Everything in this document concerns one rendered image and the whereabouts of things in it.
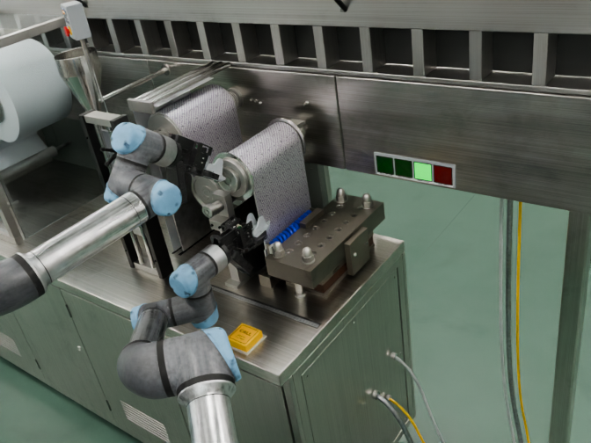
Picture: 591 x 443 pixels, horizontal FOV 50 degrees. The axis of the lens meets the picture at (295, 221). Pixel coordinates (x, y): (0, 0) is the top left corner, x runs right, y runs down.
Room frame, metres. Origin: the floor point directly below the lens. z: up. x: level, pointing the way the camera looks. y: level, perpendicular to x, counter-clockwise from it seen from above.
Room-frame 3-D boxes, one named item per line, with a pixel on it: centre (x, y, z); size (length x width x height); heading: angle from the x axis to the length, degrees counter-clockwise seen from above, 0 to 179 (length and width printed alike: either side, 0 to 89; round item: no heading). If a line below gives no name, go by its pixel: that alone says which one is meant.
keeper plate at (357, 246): (1.54, -0.17, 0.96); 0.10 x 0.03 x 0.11; 139
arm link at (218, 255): (1.41, 0.23, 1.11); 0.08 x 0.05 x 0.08; 49
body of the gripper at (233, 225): (1.46, 0.18, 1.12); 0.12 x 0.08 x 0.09; 139
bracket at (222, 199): (1.58, 0.21, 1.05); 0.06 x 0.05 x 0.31; 139
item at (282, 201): (1.64, 0.02, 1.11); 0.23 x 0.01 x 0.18; 139
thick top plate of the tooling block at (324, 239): (1.59, -0.09, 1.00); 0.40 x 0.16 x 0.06; 139
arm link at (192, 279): (1.34, 0.28, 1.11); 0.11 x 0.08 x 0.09; 139
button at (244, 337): (1.30, 0.19, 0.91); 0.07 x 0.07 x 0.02; 49
